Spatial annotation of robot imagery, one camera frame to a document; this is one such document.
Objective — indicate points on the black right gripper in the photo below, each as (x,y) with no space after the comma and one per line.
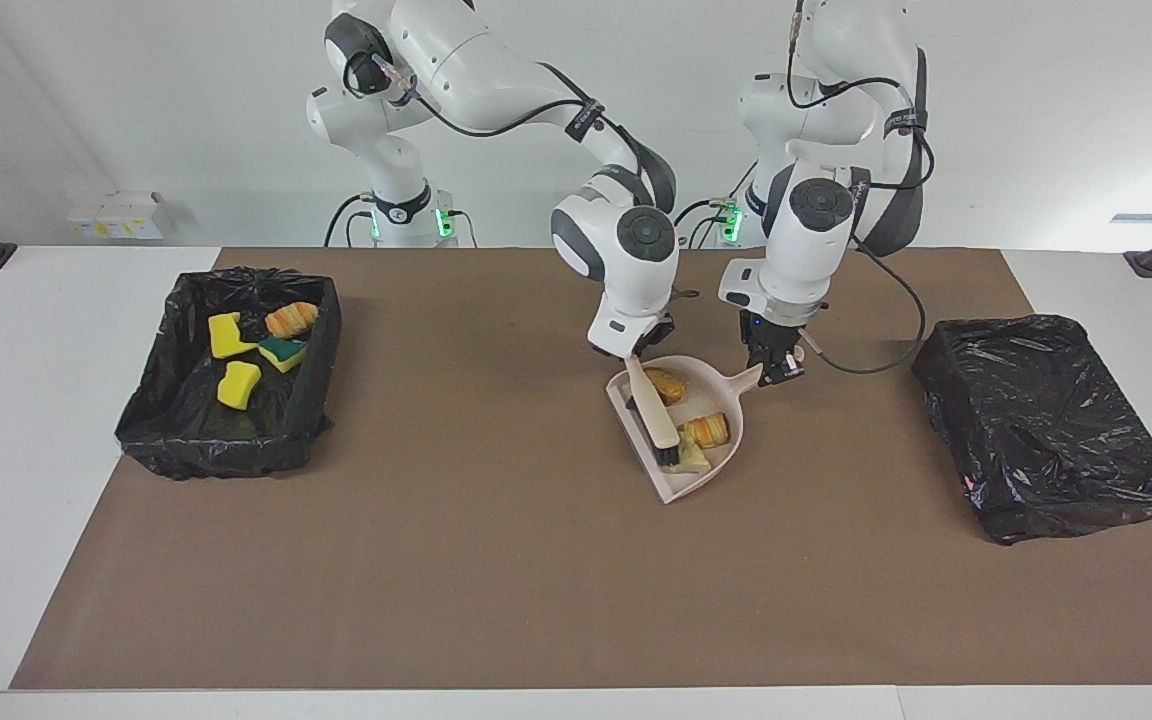
(658,332)

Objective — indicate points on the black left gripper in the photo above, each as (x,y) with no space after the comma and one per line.
(771,330)

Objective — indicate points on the brown foam chunk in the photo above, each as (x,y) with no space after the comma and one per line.
(671,385)

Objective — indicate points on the pale pink plastic dustpan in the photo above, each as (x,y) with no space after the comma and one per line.
(721,395)

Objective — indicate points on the beige hand brush black bristles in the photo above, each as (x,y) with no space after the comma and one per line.
(651,405)

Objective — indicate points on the orange striped foam chunk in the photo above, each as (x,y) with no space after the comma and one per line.
(706,430)

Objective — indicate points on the pale yellow foam chunk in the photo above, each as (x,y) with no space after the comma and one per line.
(693,460)

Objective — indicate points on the beige and orange foam chunk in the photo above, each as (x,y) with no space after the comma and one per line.
(291,320)

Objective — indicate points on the yellow green sponge piece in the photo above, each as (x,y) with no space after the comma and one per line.
(283,353)

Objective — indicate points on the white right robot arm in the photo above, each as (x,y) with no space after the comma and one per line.
(626,270)

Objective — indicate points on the bin covered by black bag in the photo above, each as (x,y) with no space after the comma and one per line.
(1046,430)

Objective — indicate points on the open bin with black bag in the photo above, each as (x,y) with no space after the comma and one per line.
(166,440)

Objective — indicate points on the brown table mat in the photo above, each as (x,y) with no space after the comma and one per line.
(386,600)

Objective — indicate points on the white box yellow labels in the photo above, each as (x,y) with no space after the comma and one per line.
(116,215)

